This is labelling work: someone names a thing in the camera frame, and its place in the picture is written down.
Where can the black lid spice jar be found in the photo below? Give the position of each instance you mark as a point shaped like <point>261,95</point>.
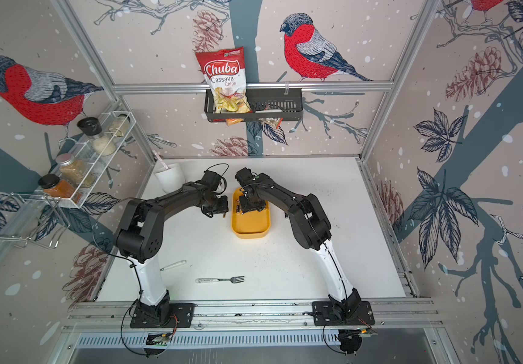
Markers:
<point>101,143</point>

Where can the white wire spice rack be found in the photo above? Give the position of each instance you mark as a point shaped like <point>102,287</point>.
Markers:
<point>89,158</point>

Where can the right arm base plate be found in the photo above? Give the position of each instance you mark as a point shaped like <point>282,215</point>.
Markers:
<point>324,315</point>

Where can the metal fork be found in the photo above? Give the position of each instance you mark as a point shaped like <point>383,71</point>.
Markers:
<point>232,280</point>

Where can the silver lid spice jar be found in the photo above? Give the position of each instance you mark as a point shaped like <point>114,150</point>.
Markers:
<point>75,171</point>

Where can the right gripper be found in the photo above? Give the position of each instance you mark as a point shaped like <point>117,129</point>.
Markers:
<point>243,208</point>

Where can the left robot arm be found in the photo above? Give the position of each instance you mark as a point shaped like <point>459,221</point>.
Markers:
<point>141,234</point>

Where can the white ceramic cup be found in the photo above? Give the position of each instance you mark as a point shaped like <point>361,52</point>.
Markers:
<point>171,178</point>

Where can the wire hanger rack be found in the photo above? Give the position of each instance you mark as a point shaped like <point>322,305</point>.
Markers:
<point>31,219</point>

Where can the orange spice jar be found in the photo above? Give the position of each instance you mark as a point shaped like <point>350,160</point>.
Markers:
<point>55,186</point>

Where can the red Chuba cassava chips bag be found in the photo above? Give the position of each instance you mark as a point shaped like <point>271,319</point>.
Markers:
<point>225,74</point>

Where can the pale spice jar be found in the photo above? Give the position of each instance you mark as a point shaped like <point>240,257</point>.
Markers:
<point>120,126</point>

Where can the metal spoon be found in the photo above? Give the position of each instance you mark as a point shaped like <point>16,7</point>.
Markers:
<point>174,265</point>

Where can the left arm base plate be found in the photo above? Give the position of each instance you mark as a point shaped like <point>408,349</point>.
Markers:
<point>184,315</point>

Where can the yellow plastic storage box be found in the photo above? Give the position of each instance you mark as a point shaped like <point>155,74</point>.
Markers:
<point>249,225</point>

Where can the black wall basket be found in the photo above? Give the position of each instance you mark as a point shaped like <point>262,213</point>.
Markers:
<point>264,103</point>

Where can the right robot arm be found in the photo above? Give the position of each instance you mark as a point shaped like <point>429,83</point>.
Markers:
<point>312,231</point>

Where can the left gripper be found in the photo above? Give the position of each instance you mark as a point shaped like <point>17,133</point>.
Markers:
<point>224,208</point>

